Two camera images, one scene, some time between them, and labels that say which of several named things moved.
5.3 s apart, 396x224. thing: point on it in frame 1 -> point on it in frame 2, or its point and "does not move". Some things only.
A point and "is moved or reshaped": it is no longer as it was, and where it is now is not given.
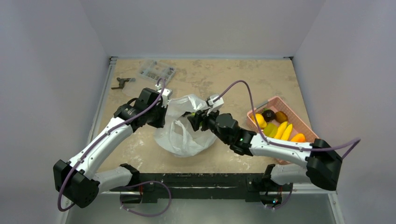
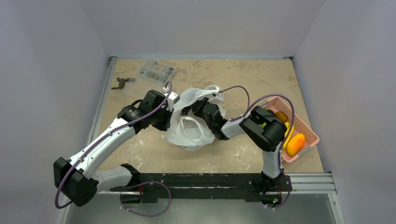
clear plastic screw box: x=149 y=73 does not move
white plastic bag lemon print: x=177 y=137 is moved or reshaped
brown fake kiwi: x=280 y=117 does not move
